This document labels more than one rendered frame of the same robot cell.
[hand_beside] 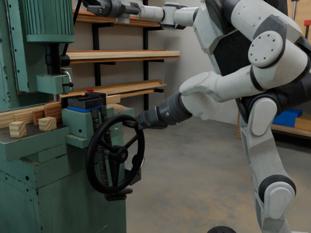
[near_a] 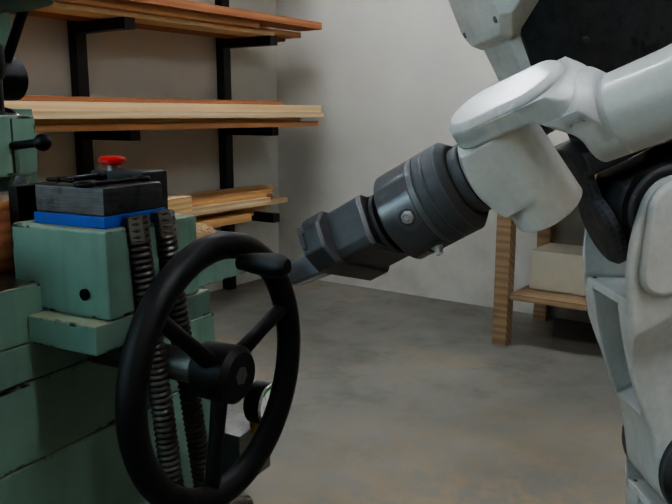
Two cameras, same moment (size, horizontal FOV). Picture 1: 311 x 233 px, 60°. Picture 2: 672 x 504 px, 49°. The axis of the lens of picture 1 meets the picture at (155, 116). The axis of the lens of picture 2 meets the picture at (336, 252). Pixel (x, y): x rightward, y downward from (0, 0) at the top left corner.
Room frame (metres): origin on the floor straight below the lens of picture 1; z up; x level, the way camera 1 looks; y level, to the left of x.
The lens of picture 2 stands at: (0.16, 0.11, 1.07)
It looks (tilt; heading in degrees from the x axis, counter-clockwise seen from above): 11 degrees down; 352
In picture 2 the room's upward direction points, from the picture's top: straight up
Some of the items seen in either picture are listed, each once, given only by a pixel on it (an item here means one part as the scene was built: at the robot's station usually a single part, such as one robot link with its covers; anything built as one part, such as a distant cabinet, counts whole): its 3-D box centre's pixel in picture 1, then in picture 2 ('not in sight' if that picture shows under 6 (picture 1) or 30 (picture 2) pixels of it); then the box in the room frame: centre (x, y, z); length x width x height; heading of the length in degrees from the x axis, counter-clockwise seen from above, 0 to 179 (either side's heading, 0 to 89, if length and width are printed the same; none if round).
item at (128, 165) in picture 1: (127, 171); (224, 443); (1.23, 0.14, 0.58); 0.12 x 0.08 x 0.08; 54
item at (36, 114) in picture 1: (60, 112); not in sight; (1.05, 0.38, 0.93); 0.22 x 0.02 x 0.05; 144
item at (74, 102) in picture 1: (89, 100); (110, 192); (0.99, 0.25, 0.99); 0.13 x 0.11 x 0.06; 144
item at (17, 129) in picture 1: (17, 129); not in sight; (0.83, 0.44, 0.92); 0.03 x 0.03 x 0.05; 77
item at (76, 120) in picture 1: (88, 119); (109, 259); (0.98, 0.25, 0.91); 0.15 x 0.14 x 0.09; 144
